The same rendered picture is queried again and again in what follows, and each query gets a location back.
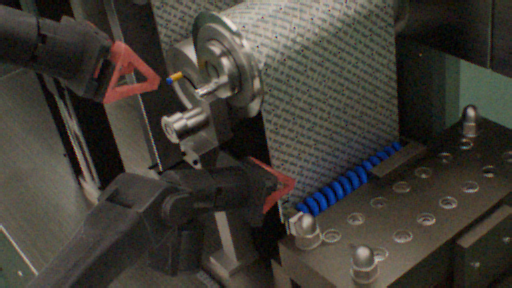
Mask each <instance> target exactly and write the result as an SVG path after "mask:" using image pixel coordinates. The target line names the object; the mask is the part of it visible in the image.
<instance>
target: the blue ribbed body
mask: <svg viewBox="0 0 512 288"><path fill-rule="evenodd" d="M405 146H407V144H400V143H399V142H396V141H395V142H393V143H391V147H389V146H387V147H385V148H384V149H383V152H382V151H379V152H377V153H376V157H374V156H372V157H370V158H369V160H368V161H362V162H361V166H355V167H354V168H353V172H352V171H348V172H347V173H346V174H345V177H344V176H340V177H339V178H338V179H337V182H334V181H333V182H331V183H330V186H329V187H330V188H329V187H322V191H321V192H322V193H320V192H315V193H314V194H313V198H310V197H308V198H306V199H305V200H304V204H305V205H304V204H303V203H299V204H297V205H296V209H297V212H299V213H300V212H302V213H309V214H311V215H313V217H315V216H317V214H319V213H322V211H324V210H325V209H327V208H329V207H330V206H331V205H334V204H335V203H336V202H337V201H339V200H341V199H342V198H343V197H344V196H347V195H348V194H350V193H351V192H352V191H355V190H356V189H357V188H358V187H361V186H362V185H363V184H365V183H367V182H368V181H370V173H369V170H371V169H372V168H374V166H376V165H378V164H379V163H381V162H382V161H384V160H386V159H387V158H388V157H391V155H393V154H394V153H395V152H398V151H399V150H400V149H402V148H404V147H405ZM344 193H345V194H344ZM328 204H329V205H328ZM320 209H321V210H320Z"/></svg>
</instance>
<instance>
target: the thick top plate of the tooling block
mask: <svg viewBox="0 0 512 288"><path fill-rule="evenodd" d="M480 117H481V118H482V119H483V127H484V131H483V133H482V134H480V135H477V136H473V137H470V136H465V135H462V134H460V133H459V122H460V120H459V121H458V122H455V124H453V125H452V126H451V127H448V128H447V129H446V130H445V131H442V132H441V133H440V134H438V135H436V136H435V137H434V138H433V139H431V140H429V141H428V142H426V143H425V144H423V145H425V146H426V157H424V158H423V159H421V161H418V162H417V163H416V164H414V165H412V166H411V167H409V168H408V170H405V171H404V172H403V173H401V174H399V175H398V176H396V177H395V178H393V179H391V181H389V182H388V183H386V184H385V185H383V186H382V187H381V186H379V185H378V184H377V183H374V182H372V181H371V180H370V181H368V182H367V183H365V184H363V185H362V186H361V187H358V188H357V189H356V190H355V191H352V192H351V193H350V194H348V195H347V196H344V197H343V198H342V199H341V200H339V201H337V202H336V203H335V204H334V205H331V206H330V207H329V208H327V209H325V210H324V211H322V213H319V214H317V216H315V217H314V218H315V220H316V222H317V226H318V228H319V231H320V234H321V235H322V244H321V245H320V246H319V247H318V248H315V249H313V250H303V249H300V248H298V247H297V246H296V244H295V237H296V236H295V235H293V234H292V233H290V234H288V235H286V236H285V237H283V238H282V239H280V240H278V247H279V252H280V256H281V260H282V269H283V272H284V273H285V274H287V275H288V276H289V277H290V278H291V279H293V280H294V281H295V282H297V283H298V284H299V285H300V286H302V287H303V288H428V287H429V286H430V285H432V284H433V283H434V282H435V281H437V280H438V279H439V278H440V277H441V276H443V275H444V274H445V273H446V272H448V271H450V269H451V268H454V240H456V239H457V238H459V237H460V236H461V235H462V234H464V233H465V232H467V230H468V229H471V227H472V226H474V225H475V224H477V223H478V222H479V221H481V220H482V219H483V218H484V217H485V216H488V214H489V213H490V212H492V211H493V210H495V209H496V208H498V207H499V206H500V204H502V203H504V204H505V205H507V206H508V207H510V208H512V156H511V151H512V129H511V128H509V127H505V126H503V125H501V124H500V123H496V122H494V121H492V120H490V119H488V118H484V117H483V116H481V115H480ZM361 244H365V245H368V246H369V247H371V248H372V250H373V253H374V256H375V259H376V260H377V263H378V268H379V270H380V274H379V277H378V278H377V280H376V281H373V282H371V283H368V284H361V283H358V282H355V281H354V280H353V279H352V277H351V275H350V269H351V268H352V266H351V259H352V253H353V251H354V249H355V248H356V247H357V246H358V245H361Z"/></svg>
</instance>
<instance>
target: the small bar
mask: <svg viewBox="0 0 512 288"><path fill-rule="evenodd" d="M424 157H426V146H425V145H423V144H420V143H418V142H417V141H415V140H414V141H413V142H412V143H410V144H408V145H407V146H405V147H404V148H402V149H400V150H399V151H398V152H395V153H394V154H393V155H391V157H388V158H387V159H386V160H384V161H382V162H381V163H379V164H378V165H376V166H374V168H372V169H371V170H369V173H370V180H371V181H372V182H374V183H377V184H378V185H379V186H381V187H382V186H383V185H385V184H386V183H388V182H389V181H391V179H393V178H395V177H396V176H398V175H399V174H401V173H403V172H404V171H405V170H408V168H409V167H411V166H412V165H414V164H416V163H417V162H418V161H421V159H423V158H424Z"/></svg>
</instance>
